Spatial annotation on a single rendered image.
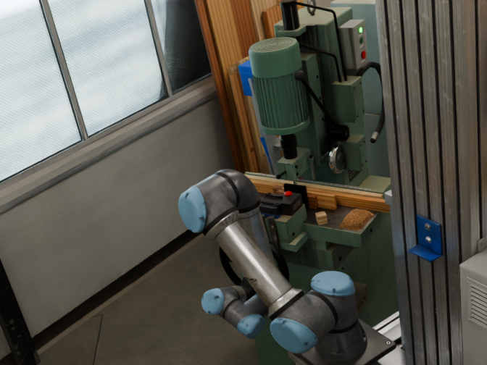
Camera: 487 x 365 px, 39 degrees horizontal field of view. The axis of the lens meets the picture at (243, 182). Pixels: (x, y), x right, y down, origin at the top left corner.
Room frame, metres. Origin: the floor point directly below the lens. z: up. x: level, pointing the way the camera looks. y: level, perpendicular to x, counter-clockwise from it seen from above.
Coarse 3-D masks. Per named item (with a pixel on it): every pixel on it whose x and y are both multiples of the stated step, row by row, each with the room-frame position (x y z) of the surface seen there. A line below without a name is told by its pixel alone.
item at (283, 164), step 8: (304, 152) 2.35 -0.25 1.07; (280, 160) 2.32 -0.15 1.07; (288, 160) 2.31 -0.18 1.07; (296, 160) 2.30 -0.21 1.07; (304, 160) 2.34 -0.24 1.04; (280, 168) 2.30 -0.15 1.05; (288, 168) 2.28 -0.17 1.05; (296, 168) 2.29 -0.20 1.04; (304, 168) 2.33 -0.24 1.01; (288, 176) 2.29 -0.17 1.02; (296, 176) 2.28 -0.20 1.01
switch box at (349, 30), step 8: (344, 24) 2.50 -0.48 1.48; (352, 24) 2.48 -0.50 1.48; (360, 24) 2.48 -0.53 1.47; (344, 32) 2.46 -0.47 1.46; (352, 32) 2.44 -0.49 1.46; (344, 40) 2.46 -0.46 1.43; (352, 40) 2.44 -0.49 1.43; (344, 48) 2.46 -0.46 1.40; (352, 48) 2.44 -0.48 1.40; (360, 48) 2.47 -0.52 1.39; (344, 56) 2.47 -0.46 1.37; (352, 56) 2.44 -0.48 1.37; (360, 56) 2.46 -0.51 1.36; (344, 64) 2.47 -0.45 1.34; (352, 64) 2.45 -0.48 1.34; (360, 64) 2.46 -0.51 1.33
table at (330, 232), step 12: (312, 216) 2.17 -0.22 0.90; (336, 216) 2.13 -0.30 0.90; (372, 216) 2.09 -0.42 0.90; (384, 216) 2.14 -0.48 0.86; (312, 228) 2.11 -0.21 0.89; (324, 228) 2.08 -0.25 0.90; (336, 228) 2.05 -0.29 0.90; (372, 228) 2.06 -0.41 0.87; (300, 240) 2.07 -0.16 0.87; (324, 240) 2.08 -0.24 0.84; (336, 240) 2.05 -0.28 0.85; (348, 240) 2.02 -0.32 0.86; (360, 240) 1.99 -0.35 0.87
